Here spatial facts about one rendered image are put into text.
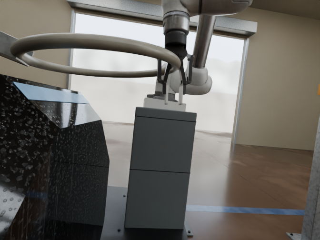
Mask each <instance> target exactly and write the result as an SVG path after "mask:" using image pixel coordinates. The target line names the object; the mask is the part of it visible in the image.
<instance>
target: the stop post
mask: <svg viewBox="0 0 320 240"><path fill-rule="evenodd" d="M318 95H320V84H319V88H318ZM286 234H287V235H288V236H289V237H290V238H291V239H292V240H320V117H319V123H318V129H317V136H316V142H315V148H314V154H313V160H312V167H311V173H310V181H309V188H308V194H307V200H306V206H305V212H304V219H303V225H302V231H301V234H298V233H287V232H286Z"/></svg>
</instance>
